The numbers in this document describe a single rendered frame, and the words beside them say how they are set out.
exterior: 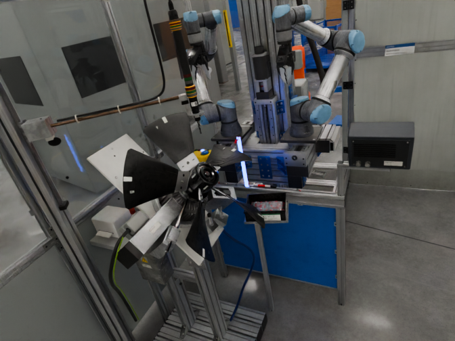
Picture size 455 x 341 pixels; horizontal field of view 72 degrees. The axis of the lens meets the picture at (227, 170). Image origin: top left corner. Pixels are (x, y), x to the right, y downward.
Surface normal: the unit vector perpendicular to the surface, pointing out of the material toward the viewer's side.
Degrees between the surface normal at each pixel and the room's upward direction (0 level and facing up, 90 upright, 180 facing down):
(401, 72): 90
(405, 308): 0
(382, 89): 90
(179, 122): 38
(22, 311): 90
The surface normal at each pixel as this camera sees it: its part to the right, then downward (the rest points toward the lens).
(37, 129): 0.17, 0.44
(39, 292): 0.89, 0.06
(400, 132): -0.28, -0.70
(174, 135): -0.01, -0.33
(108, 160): 0.57, -0.51
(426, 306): -0.18, -0.86
